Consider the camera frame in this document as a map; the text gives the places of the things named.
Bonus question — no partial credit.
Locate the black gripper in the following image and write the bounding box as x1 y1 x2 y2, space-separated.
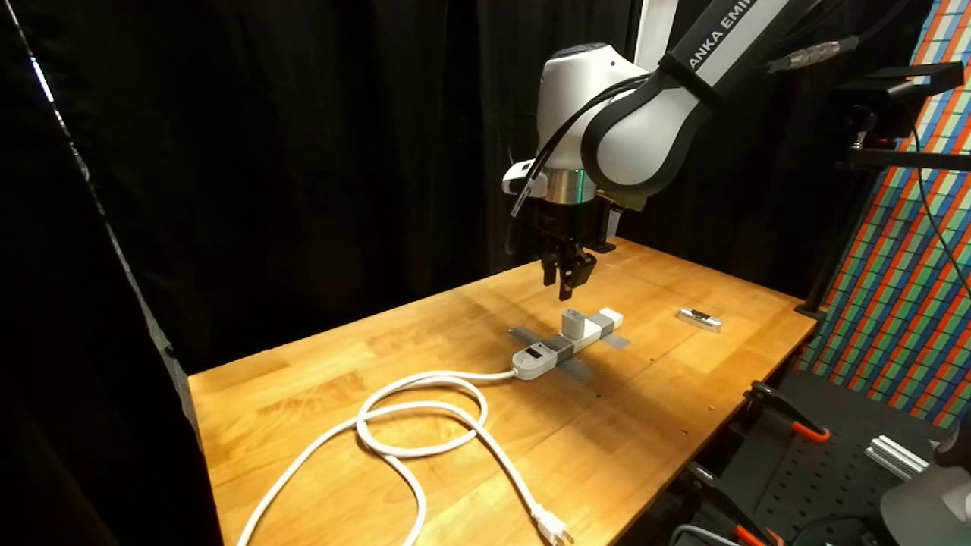
521 197 602 306

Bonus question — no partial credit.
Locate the white charging adaptor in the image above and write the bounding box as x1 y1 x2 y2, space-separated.
558 306 602 348

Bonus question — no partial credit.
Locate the white power strip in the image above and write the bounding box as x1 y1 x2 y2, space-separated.
510 304 628 383

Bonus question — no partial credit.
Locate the small silver black device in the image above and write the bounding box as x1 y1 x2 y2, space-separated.
674 304 726 335

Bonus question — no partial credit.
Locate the orange black clamp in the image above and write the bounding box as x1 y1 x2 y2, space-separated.
743 381 836 450
682 460 789 546

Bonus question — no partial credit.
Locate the black curtain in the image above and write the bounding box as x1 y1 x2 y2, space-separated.
0 0 914 546

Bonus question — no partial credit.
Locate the black perforated board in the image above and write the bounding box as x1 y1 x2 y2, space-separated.
664 366 971 546

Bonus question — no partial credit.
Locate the colourful patterned board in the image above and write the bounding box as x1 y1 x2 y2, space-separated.
797 0 971 434

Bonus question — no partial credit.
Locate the silver aluminium bar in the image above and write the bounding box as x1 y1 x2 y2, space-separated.
862 434 930 485

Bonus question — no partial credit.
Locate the grey round lamp head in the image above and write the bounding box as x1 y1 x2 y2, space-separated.
877 469 971 546

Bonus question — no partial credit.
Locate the white power cord with plug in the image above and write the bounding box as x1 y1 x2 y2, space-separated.
238 364 575 546

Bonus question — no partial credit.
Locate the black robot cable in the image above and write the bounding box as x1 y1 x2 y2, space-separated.
510 27 874 222

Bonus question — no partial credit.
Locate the black camera on stand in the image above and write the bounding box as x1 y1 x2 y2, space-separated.
797 57 971 317

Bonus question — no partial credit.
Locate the silver metal frame post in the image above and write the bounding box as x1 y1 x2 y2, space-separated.
24 50 201 429

